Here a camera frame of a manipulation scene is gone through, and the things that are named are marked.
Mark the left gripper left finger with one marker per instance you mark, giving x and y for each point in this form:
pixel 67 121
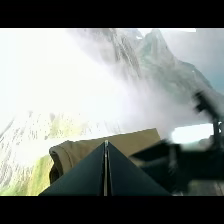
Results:
pixel 85 179

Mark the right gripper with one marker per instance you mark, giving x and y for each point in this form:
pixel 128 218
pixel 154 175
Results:
pixel 196 165

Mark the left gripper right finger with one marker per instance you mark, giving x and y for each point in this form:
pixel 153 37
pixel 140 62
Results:
pixel 128 181

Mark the brown garment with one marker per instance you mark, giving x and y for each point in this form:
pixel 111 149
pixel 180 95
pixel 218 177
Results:
pixel 83 150

